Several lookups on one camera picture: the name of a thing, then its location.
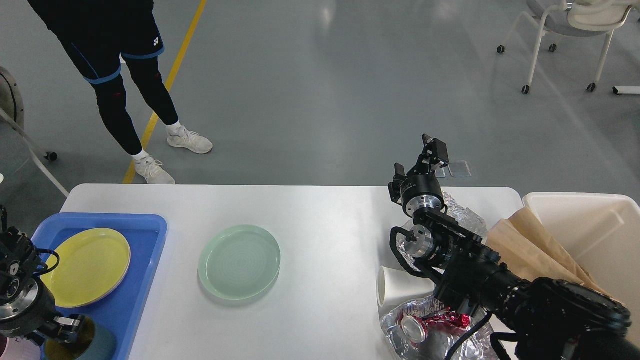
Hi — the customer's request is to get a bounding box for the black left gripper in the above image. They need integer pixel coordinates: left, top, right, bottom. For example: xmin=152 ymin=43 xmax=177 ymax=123
xmin=0 ymin=278 xmax=87 ymax=346

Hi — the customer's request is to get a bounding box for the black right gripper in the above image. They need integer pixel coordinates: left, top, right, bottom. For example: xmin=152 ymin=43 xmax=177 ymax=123
xmin=388 ymin=134 xmax=450 ymax=218

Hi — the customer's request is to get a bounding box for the teal mug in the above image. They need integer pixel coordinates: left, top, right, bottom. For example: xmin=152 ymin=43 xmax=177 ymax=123
xmin=43 ymin=316 xmax=117 ymax=360

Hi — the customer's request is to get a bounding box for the brown paper bag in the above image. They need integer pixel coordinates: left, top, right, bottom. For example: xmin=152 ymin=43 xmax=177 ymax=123
xmin=486 ymin=207 xmax=609 ymax=296

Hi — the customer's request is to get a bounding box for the pale green plate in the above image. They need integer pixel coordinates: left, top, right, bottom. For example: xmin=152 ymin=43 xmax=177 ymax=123
xmin=198 ymin=224 xmax=282 ymax=302

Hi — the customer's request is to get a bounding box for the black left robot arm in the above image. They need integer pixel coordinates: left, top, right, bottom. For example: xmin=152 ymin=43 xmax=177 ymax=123
xmin=0 ymin=206 xmax=86 ymax=346

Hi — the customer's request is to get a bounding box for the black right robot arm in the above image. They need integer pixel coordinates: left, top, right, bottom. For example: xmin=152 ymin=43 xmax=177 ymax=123
xmin=388 ymin=134 xmax=639 ymax=360

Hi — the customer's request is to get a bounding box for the pink mug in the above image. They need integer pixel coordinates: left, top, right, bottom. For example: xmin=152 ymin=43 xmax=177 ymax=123
xmin=0 ymin=336 xmax=41 ymax=360

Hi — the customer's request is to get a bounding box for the yellow plate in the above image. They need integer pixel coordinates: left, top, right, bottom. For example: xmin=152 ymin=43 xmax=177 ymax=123
xmin=40 ymin=228 xmax=131 ymax=309

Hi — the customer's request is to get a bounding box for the crumpled aluminium foil ball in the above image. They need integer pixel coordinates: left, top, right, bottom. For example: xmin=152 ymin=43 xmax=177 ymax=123
xmin=390 ymin=191 xmax=489 ymax=278

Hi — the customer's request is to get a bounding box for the blue plastic tray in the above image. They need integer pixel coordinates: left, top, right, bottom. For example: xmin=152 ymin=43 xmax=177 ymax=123
xmin=31 ymin=212 xmax=167 ymax=360

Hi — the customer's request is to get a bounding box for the white paper cup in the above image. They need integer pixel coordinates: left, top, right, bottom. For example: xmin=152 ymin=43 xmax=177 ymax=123
xmin=376 ymin=266 xmax=435 ymax=308

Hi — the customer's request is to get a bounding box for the crushed red soda can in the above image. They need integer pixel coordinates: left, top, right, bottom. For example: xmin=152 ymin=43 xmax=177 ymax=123
xmin=400 ymin=310 xmax=471 ymax=344

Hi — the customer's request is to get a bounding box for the flat crumpled foil sheet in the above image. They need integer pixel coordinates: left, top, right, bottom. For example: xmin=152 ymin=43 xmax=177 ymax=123
xmin=381 ymin=295 xmax=486 ymax=360

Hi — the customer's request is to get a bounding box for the white plastic bin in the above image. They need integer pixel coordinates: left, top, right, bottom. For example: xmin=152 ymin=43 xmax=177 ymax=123
xmin=523 ymin=193 xmax=640 ymax=345

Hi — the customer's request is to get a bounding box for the white wheeled chair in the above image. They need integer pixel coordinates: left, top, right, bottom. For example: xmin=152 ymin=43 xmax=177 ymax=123
xmin=496 ymin=0 xmax=639 ymax=95

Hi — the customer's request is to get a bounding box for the person in black clothes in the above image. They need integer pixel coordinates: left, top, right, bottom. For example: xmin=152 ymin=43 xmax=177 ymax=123
xmin=29 ymin=0 xmax=214 ymax=185

